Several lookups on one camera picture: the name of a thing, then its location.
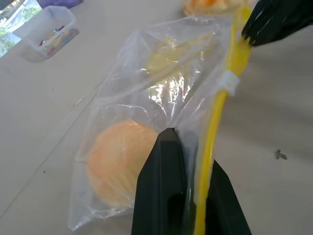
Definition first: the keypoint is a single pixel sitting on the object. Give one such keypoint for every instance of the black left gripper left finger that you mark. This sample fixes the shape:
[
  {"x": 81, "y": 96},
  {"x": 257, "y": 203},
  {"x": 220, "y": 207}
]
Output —
[{"x": 161, "y": 186}]

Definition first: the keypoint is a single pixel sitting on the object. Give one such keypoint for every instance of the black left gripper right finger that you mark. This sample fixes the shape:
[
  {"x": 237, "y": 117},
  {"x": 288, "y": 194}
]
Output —
[{"x": 223, "y": 208}]

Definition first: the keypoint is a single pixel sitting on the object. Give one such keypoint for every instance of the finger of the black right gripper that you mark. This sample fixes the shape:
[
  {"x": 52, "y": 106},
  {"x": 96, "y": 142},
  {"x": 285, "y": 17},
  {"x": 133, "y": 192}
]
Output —
[
  {"x": 271, "y": 34},
  {"x": 281, "y": 9}
]

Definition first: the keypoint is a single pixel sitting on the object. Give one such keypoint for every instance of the round orange snack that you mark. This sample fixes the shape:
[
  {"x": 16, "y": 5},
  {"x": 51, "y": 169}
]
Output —
[{"x": 117, "y": 161}]

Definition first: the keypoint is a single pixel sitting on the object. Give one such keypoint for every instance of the clear yellow-zipper plastic bag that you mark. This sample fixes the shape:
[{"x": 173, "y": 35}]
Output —
[{"x": 156, "y": 98}]

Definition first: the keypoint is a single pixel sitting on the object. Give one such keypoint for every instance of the yellow snack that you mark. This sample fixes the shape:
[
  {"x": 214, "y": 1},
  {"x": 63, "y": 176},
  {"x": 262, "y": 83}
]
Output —
[{"x": 171, "y": 58}]

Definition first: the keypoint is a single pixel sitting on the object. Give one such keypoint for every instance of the orange and white snack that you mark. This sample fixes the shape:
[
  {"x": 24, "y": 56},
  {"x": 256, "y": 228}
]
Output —
[{"x": 207, "y": 6}]

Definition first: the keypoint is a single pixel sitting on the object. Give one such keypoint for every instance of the clear box of colourful items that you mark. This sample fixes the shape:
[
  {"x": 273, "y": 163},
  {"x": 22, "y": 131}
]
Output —
[{"x": 49, "y": 36}]

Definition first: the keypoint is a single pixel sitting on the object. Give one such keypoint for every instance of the purple tissue pack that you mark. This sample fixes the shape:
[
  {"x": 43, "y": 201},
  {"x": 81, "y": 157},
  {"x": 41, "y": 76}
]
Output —
[{"x": 58, "y": 3}]

